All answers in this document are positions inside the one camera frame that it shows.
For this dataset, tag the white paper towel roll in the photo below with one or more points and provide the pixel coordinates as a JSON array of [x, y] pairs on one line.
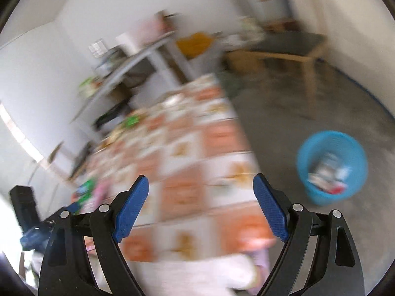
[[126, 43]]

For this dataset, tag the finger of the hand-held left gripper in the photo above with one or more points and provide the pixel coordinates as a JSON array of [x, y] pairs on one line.
[[32, 239], [74, 208]]

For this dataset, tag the small green snack packet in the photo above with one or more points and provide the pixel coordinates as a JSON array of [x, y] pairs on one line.
[[131, 121]]

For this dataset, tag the cardboard box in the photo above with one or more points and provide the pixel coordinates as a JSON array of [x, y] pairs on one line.
[[245, 61]]

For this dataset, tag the blue plastic wastebasket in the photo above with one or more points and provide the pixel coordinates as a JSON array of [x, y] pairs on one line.
[[355, 160]]

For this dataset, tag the white wall switch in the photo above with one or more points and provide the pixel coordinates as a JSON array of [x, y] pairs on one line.
[[98, 47]]

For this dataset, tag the green white food bag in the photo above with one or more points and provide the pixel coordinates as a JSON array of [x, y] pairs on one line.
[[86, 86]]

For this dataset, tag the green chip bag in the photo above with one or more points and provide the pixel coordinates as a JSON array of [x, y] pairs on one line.
[[85, 189]]

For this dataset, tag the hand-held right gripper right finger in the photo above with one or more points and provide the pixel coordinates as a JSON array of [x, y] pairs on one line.
[[271, 209]]

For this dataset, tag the white bottle red cap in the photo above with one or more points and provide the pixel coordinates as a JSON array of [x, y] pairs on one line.
[[324, 185]]

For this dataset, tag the long white table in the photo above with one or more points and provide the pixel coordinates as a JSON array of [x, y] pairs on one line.
[[139, 58]]

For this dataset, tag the pink orange snack bag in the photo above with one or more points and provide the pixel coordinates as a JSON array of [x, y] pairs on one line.
[[101, 191]]

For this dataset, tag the orange patterned tablecloth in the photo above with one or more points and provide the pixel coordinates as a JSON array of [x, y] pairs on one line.
[[185, 188]]

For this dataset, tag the wooden chair dark seat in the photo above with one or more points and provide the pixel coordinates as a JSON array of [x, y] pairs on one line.
[[55, 152], [290, 41]]

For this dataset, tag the pale pink plastic bag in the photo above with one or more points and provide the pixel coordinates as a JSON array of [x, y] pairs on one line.
[[149, 29]]

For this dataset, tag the yellow cloth item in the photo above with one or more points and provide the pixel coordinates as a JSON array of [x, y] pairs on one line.
[[194, 44]]

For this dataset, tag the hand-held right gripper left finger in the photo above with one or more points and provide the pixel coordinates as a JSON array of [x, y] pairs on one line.
[[131, 209]]

